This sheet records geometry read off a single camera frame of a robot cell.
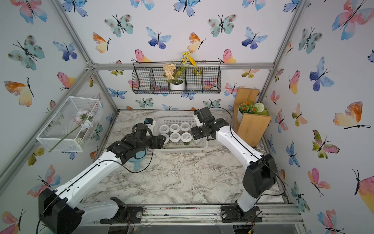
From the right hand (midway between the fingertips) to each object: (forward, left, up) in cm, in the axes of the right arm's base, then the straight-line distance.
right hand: (199, 129), depth 83 cm
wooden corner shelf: (+2, -30, +2) cm, 30 cm away
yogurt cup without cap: (+3, +1, -16) cm, 17 cm away
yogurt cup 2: (+10, +17, -12) cm, 23 cm away
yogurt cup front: (+3, +15, -12) cm, 20 cm away
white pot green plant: (+15, -30, +4) cm, 33 cm away
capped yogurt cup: (+13, +4, -12) cm, 18 cm away
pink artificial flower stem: (-4, +59, +10) cm, 60 cm away
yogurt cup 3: (+12, +10, -13) cm, 20 cm away
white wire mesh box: (-9, +65, +8) cm, 66 cm away
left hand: (-7, +20, +2) cm, 21 cm away
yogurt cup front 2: (+3, +8, -13) cm, 15 cm away
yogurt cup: (+9, +24, -13) cm, 28 cm away
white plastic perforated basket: (-1, +18, -19) cm, 26 cm away
